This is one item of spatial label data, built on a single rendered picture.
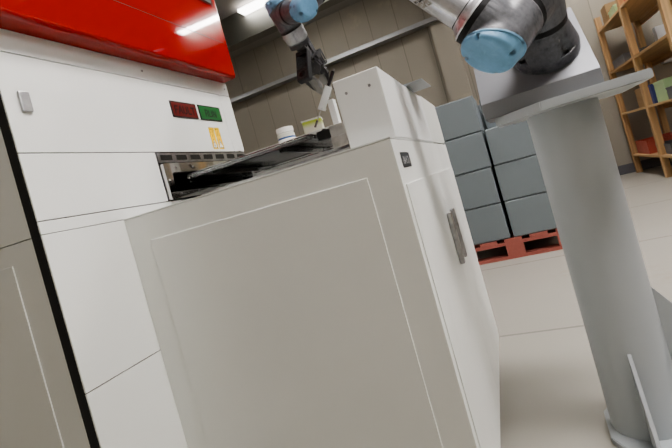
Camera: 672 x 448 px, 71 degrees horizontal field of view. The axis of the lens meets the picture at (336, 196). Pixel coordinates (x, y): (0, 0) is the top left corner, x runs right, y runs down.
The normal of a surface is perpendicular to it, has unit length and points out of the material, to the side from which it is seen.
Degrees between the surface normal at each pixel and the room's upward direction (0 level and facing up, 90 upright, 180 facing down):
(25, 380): 90
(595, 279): 90
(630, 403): 90
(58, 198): 90
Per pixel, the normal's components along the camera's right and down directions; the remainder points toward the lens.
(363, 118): -0.32, 0.09
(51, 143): 0.91, -0.26
